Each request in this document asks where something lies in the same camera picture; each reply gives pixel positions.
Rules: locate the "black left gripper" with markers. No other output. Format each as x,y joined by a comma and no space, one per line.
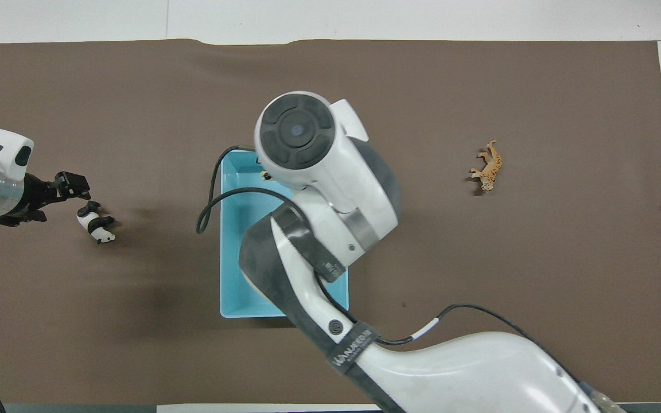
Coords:
35,195

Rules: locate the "black white panda toy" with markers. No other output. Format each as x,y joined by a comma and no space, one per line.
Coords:
98,228

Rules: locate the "cream horse toy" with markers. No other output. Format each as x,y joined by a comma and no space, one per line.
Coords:
267,176

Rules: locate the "orange tiger toy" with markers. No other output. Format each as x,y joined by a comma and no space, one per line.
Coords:
491,169

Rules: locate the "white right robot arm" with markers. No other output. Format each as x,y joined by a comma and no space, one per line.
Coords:
336,189

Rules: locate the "light blue storage box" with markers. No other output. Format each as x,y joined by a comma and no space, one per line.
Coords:
238,258

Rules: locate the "brown table mat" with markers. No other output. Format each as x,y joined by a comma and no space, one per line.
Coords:
537,258

